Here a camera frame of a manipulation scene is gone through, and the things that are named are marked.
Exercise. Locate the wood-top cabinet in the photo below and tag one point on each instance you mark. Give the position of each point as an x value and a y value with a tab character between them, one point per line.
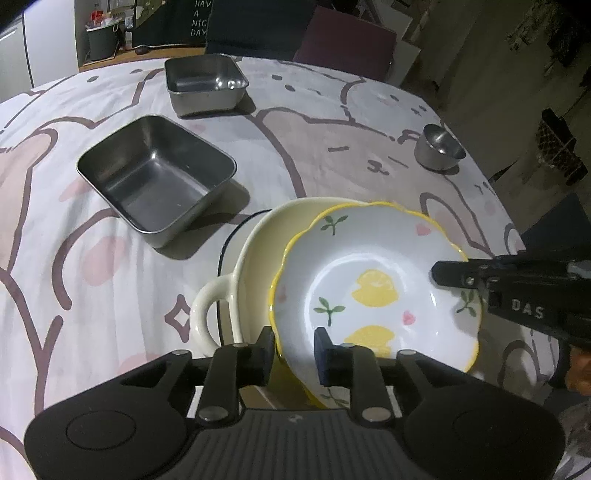
175	51

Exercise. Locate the purple chair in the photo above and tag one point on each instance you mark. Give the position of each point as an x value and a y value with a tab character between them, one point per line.
346	46

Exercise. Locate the yellow-rimmed flower-shaped bowl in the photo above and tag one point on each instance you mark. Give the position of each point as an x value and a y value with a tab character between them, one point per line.
383	249

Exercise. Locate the grey trash bin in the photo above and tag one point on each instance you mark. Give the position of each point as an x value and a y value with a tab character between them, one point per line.
102	44

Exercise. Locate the square white plate dark rim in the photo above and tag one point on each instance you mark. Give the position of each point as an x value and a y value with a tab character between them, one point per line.
231	251

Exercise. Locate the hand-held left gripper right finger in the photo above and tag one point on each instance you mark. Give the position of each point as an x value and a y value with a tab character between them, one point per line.
323	362

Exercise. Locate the round steel bowl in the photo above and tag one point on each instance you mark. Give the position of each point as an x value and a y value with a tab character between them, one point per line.
438	152

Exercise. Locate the black sign board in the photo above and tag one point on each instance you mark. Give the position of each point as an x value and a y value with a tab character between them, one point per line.
184	23

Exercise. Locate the mesh laundry basket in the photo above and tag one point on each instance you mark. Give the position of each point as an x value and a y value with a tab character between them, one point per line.
558	147

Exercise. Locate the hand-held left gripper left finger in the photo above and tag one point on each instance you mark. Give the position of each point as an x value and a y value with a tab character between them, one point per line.
266	351

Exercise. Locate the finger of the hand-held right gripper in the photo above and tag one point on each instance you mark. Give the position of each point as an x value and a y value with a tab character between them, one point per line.
461	274

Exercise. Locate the white appliance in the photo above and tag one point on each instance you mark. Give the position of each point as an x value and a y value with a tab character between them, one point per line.
46	41

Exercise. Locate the person's right hand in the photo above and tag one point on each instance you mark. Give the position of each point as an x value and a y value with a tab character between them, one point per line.
579	369

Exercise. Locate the rectangular steel container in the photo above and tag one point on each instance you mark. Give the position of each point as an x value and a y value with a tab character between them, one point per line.
152	184
203	78

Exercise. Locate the printed cartoon tablecloth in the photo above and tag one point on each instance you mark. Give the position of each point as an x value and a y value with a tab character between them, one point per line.
92	286

